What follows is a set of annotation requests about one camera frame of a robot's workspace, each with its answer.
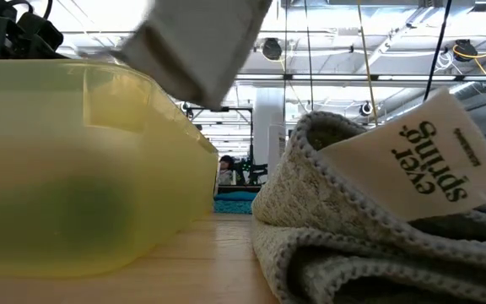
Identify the plain grey cloth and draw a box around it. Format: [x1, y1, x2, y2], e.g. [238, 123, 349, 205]
[110, 0, 274, 111]

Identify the dark green cloth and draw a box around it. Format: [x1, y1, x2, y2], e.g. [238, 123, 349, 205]
[0, 172, 138, 254]

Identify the grey waffle towel with tag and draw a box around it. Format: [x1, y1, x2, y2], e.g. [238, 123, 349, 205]
[251, 88, 486, 304]

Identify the yellow plastic bin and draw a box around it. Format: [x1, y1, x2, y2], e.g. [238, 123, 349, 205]
[0, 58, 219, 278]

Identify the person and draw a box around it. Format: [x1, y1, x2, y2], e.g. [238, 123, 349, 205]
[219, 155, 236, 186]

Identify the black background rig frame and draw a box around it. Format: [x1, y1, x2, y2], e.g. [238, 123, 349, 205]
[186, 106, 269, 191]

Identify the yellow cable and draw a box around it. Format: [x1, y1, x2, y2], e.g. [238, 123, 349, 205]
[355, 0, 379, 127]

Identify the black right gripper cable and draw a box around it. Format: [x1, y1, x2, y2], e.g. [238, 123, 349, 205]
[422, 0, 454, 102]

